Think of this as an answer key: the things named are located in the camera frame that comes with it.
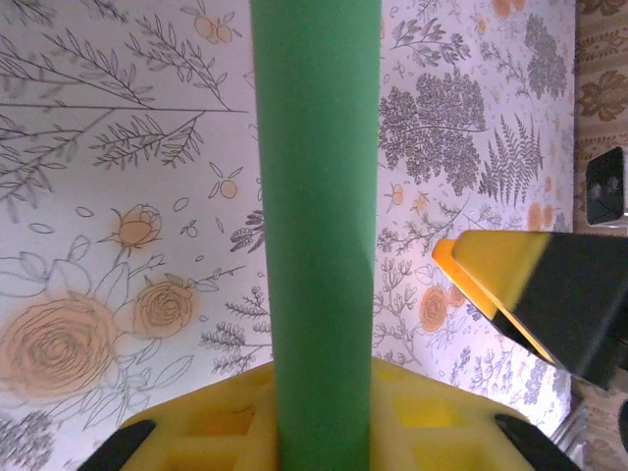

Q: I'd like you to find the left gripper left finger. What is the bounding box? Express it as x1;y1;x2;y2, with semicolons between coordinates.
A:
82;361;281;471

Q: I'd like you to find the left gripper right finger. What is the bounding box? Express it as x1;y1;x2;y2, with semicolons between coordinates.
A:
367;356;586;471

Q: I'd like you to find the green paper sheet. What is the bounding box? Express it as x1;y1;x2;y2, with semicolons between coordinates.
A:
247;0;384;471

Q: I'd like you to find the floral table mat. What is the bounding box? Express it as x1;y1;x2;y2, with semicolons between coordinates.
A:
0;0;578;471

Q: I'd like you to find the aluminium frame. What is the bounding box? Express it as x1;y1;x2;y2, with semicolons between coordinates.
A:
551;401;590;457

